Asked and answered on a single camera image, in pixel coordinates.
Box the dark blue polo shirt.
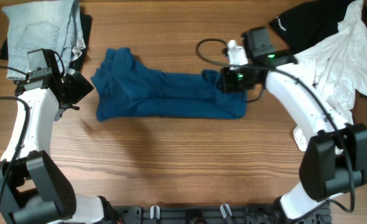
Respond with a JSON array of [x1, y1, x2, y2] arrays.
[[91, 48, 247, 121]]

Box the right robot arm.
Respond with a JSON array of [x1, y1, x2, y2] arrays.
[[221, 27, 367, 223]]

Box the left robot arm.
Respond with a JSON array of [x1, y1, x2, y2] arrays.
[[0, 49, 119, 223]]

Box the folded light blue jeans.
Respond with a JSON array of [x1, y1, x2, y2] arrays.
[[2, 0, 86, 74]]

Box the folded black garment under jeans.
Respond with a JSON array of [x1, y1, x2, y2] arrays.
[[0, 12, 93, 74]]

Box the black t-shirt with logo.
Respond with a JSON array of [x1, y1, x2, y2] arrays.
[[269, 0, 367, 100]]

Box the white t-shirt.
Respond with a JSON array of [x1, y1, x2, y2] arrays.
[[292, 0, 367, 152]]

